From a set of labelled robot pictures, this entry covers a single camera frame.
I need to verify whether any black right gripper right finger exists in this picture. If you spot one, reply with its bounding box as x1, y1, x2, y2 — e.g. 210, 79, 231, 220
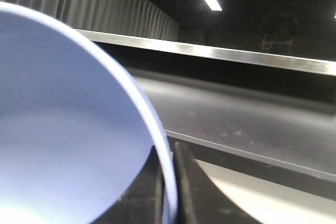
173, 142, 260, 223

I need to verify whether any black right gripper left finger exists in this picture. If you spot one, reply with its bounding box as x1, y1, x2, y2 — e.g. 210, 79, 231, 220
93, 147, 164, 223

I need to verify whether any light blue bowl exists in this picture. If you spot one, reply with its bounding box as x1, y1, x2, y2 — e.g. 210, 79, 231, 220
1, 2, 178, 223

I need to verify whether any metal range hood edge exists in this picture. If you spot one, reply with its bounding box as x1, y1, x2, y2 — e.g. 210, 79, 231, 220
76, 29, 335, 77

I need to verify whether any grey pleated curtain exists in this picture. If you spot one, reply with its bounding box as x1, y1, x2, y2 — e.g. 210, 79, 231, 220
1, 0, 180, 41

